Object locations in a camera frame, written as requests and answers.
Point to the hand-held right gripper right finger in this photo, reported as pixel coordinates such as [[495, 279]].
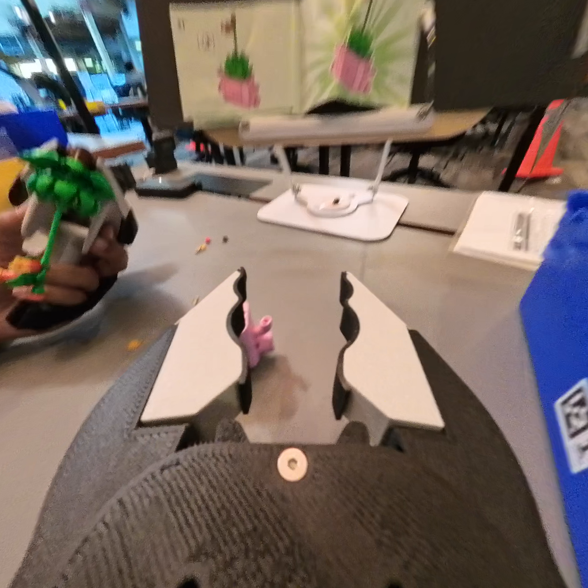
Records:
[[390, 372]]

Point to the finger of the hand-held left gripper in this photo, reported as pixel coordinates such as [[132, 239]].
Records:
[[34, 220], [115, 209]]

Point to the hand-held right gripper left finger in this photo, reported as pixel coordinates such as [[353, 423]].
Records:
[[197, 358]]

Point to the green toy brick plant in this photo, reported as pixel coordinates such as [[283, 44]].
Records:
[[64, 183]]

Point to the pink toy brick piece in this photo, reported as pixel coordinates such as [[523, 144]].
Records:
[[258, 340]]

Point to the person's left hand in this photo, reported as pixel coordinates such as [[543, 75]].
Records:
[[69, 280]]

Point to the yellow plastic container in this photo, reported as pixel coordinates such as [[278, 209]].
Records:
[[7, 183]]

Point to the small yellow pink toy piece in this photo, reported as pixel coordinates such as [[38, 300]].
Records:
[[202, 247]]

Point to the blue plastic bin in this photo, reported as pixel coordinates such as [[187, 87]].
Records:
[[565, 321], [27, 128]]

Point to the black pole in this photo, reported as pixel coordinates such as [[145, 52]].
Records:
[[59, 64]]

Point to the white book stand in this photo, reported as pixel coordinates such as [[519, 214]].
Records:
[[349, 220]]

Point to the clear plastic bag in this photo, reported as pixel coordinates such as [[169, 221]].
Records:
[[487, 229]]

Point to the open instruction booklet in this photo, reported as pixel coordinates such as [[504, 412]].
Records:
[[285, 59]]

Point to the wooden desk with black legs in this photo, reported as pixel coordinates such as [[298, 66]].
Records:
[[459, 121]]

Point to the black monitor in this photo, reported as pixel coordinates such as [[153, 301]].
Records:
[[505, 46]]

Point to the black desk mount base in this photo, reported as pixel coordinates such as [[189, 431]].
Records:
[[160, 181]]

